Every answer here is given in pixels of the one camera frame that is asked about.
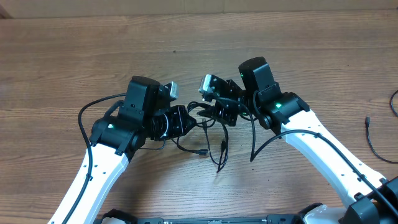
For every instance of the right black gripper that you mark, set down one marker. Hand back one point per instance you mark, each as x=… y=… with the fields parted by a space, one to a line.
x=226 y=116

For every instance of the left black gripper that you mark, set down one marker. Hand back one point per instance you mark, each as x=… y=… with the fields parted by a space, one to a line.
x=178 y=113

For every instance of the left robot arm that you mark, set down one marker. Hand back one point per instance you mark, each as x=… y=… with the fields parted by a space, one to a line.
x=143 y=112

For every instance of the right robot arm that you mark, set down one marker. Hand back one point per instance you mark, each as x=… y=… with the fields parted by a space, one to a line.
x=367 y=196

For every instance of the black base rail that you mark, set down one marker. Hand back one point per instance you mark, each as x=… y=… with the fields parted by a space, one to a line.
x=117 y=216

